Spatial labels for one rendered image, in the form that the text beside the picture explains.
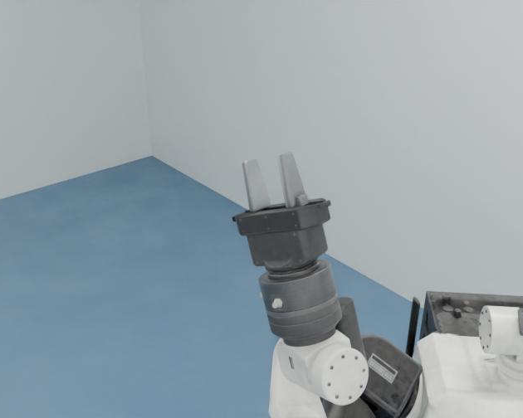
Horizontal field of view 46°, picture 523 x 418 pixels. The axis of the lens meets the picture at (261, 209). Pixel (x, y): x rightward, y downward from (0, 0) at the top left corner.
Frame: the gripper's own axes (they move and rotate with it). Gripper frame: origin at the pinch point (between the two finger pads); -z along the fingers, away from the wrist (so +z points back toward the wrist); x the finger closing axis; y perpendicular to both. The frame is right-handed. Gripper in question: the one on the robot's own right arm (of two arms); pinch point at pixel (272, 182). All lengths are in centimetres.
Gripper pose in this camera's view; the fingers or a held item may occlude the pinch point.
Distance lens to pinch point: 72.0
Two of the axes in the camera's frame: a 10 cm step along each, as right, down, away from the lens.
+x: 7.7, -1.0, -6.3
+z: 2.4, 9.6, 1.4
